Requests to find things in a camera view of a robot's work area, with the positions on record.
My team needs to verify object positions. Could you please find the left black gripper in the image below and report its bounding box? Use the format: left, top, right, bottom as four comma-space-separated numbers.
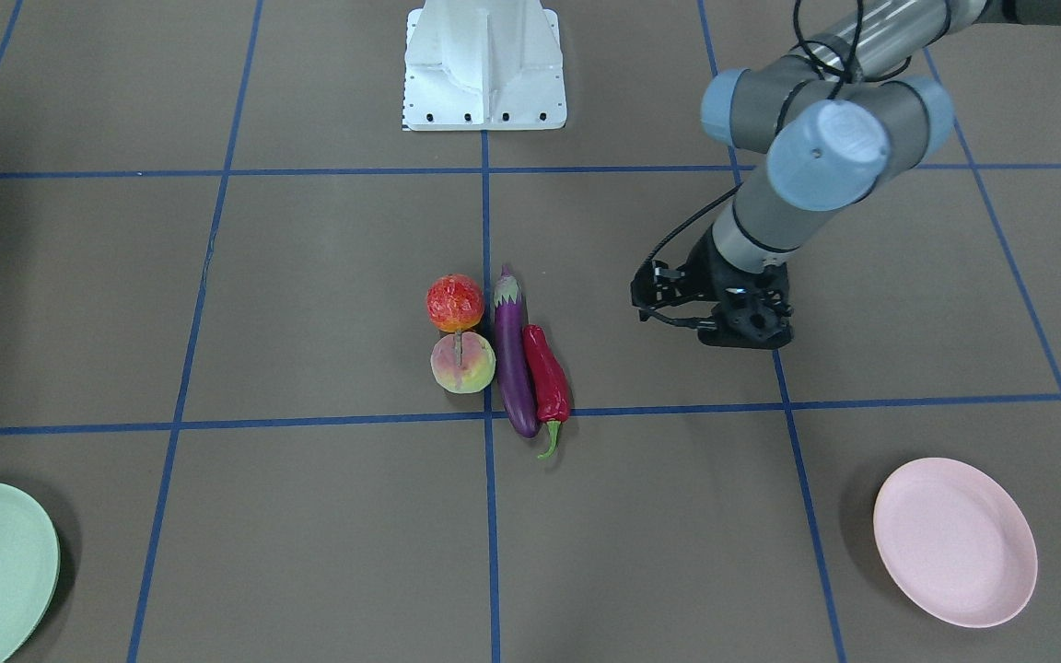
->
631, 230, 793, 349

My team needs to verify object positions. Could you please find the red chili pepper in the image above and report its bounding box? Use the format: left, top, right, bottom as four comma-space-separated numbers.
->
521, 324, 571, 460

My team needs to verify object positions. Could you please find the purple eggplant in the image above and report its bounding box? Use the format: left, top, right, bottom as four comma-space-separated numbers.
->
493, 264, 540, 439

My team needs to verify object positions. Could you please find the yellow-pink peach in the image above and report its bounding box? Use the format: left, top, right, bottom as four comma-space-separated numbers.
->
430, 331, 495, 394

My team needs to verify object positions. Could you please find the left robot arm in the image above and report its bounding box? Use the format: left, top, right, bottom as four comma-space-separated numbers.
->
630, 1, 988, 351

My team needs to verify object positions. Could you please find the red orange fruit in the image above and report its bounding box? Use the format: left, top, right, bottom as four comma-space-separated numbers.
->
425, 273, 485, 334

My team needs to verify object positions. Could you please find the pink plate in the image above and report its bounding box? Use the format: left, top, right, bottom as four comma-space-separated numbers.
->
872, 457, 1039, 629

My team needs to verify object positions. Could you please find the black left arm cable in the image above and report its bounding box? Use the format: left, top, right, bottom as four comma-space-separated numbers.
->
638, 0, 914, 330

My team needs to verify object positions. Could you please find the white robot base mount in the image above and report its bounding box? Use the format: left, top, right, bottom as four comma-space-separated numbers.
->
402, 1, 568, 132

